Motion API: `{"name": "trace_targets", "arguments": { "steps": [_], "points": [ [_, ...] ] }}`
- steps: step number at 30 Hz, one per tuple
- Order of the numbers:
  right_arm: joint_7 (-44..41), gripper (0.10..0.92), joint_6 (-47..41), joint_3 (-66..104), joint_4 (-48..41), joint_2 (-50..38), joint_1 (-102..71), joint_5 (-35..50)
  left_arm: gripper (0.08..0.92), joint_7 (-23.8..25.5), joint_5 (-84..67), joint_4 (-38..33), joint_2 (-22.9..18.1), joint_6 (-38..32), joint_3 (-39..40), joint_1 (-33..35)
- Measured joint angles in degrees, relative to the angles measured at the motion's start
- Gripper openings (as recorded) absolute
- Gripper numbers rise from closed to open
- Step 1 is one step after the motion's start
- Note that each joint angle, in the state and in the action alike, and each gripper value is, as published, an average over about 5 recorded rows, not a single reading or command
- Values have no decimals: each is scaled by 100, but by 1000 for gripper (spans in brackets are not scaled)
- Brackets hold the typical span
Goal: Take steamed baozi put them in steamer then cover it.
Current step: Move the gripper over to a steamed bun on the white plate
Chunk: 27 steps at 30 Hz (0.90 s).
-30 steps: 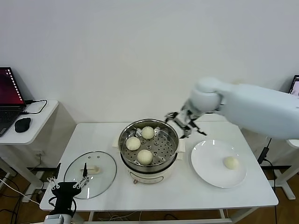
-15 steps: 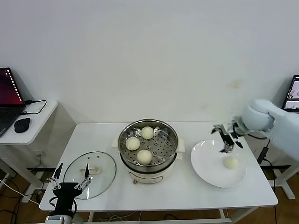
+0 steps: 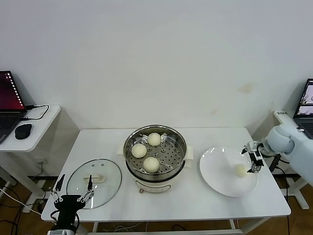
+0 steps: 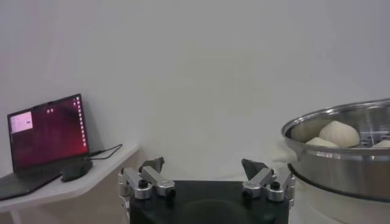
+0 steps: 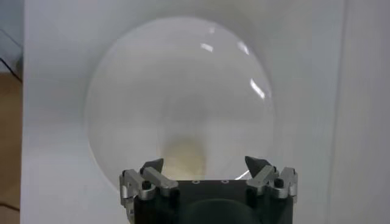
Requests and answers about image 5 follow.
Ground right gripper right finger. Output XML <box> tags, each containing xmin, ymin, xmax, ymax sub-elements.
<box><xmin>244</xmin><ymin>155</ymin><xmax>299</xmax><ymax>200</ymax></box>

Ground white round plate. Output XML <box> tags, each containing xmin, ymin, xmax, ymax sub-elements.
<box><xmin>84</xmin><ymin>16</ymin><xmax>277</xmax><ymax>191</ymax></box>

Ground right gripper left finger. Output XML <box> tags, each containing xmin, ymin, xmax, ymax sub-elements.
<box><xmin>119</xmin><ymin>158</ymin><xmax>179</xmax><ymax>203</ymax></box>

